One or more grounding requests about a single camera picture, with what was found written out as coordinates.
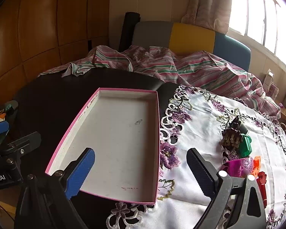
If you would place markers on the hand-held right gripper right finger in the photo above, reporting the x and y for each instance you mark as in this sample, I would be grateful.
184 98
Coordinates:
200 174

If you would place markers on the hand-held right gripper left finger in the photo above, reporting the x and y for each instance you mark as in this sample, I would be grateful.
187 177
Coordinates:
79 174

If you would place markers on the brown gold toy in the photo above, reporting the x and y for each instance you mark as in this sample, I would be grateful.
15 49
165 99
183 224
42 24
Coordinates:
230 137

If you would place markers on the pink cardboard box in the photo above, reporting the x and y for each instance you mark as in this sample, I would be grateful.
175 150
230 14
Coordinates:
114 136

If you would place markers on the green plastic toy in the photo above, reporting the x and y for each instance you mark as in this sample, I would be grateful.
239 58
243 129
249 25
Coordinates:
246 146

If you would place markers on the orange plastic block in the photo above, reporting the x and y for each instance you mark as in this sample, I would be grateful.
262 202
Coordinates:
257 164

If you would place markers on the red puzzle piece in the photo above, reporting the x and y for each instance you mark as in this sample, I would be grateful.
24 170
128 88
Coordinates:
261 179

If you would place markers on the red glossy toy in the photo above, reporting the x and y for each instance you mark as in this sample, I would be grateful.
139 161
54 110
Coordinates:
264 198

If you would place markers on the teal object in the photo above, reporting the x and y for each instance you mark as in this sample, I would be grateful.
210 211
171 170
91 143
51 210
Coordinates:
11 105

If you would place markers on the white embroidered floral tablecloth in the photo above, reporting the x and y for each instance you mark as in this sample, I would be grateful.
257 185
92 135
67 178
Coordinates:
200 128

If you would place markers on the wooden wardrobe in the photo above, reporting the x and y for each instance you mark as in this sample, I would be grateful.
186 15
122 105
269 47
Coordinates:
38 33

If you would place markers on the pink green striped bedsheet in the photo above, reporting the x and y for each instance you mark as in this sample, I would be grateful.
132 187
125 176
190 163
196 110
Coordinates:
193 69

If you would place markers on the pink patterned carton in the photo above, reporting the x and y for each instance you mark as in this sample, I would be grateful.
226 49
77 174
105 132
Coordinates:
274 90

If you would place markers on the white carton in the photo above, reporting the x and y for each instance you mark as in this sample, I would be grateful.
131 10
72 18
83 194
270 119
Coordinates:
268 80

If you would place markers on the grey yellow blue headboard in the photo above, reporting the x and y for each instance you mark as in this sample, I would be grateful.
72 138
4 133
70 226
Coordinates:
190 38

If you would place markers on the window with bars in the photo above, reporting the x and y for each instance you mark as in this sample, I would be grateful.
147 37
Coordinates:
259 16

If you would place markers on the beige patterned curtain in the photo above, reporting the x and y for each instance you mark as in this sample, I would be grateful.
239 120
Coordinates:
207 4

